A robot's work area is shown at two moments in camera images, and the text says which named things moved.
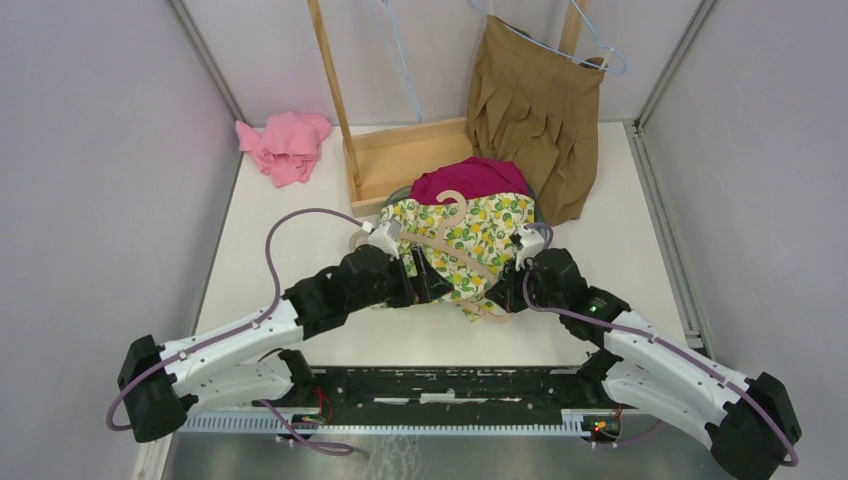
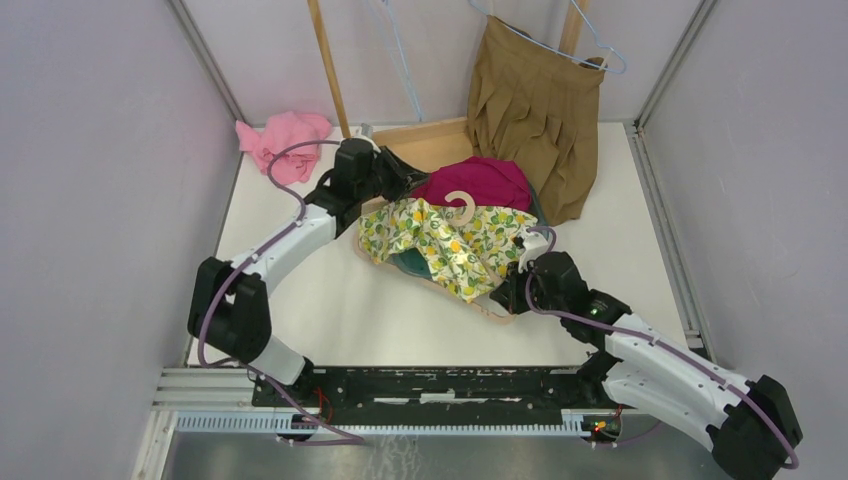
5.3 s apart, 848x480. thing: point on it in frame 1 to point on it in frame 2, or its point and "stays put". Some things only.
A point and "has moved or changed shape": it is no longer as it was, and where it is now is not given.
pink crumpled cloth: x=288 y=145 stays put
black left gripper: x=423 y=288 to x=404 y=175
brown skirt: x=535 y=108 stays put
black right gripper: x=504 y=292 stays put
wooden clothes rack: x=379 y=166 stays put
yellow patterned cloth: x=468 y=238 has moved or changed shape
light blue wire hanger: x=557 y=52 stays put
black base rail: x=574 y=390 stays put
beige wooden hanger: x=448 y=233 to x=500 y=318
